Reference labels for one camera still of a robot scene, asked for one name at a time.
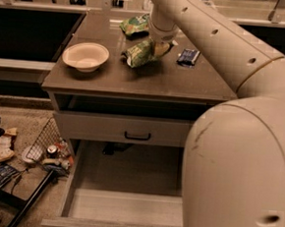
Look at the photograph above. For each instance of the black drawer handle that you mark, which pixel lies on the black drawer handle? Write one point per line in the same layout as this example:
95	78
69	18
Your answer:
144	138

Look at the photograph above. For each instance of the green jalapeno chip bag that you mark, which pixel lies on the green jalapeno chip bag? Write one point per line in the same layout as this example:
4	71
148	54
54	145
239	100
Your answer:
140	54

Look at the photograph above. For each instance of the closed top drawer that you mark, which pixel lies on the closed top drawer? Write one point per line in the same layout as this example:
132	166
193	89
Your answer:
111	128

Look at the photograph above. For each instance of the open middle drawer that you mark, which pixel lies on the open middle drawer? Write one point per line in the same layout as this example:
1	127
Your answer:
137	187

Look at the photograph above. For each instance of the white paper bowl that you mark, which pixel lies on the white paper bowl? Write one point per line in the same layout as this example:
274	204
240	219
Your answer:
85	57

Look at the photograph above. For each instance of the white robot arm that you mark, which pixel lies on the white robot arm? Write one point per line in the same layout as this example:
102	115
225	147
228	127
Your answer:
234	159

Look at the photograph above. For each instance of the dark blue snack packet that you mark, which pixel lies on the dark blue snack packet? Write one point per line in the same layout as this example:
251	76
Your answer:
188	57

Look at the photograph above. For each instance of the soda can on floor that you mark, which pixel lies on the soda can on floor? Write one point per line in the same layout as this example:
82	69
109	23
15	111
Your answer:
52	150

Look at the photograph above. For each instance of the red white snack bag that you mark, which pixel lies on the red white snack bag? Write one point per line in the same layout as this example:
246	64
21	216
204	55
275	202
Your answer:
7	141

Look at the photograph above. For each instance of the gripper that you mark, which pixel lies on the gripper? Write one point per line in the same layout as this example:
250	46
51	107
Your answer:
163	35

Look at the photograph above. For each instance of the green chip bag rear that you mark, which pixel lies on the green chip bag rear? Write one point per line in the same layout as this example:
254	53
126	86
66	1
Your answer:
135	25

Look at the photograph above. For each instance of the white round lid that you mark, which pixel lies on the white round lid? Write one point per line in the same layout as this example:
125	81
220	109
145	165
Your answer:
31	155

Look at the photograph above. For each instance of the black wire basket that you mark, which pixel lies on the black wire basket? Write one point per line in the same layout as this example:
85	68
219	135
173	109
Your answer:
50	135

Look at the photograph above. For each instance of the grey drawer cabinet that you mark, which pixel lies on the grey drawer cabinet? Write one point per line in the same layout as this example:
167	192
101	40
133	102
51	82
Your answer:
160	90

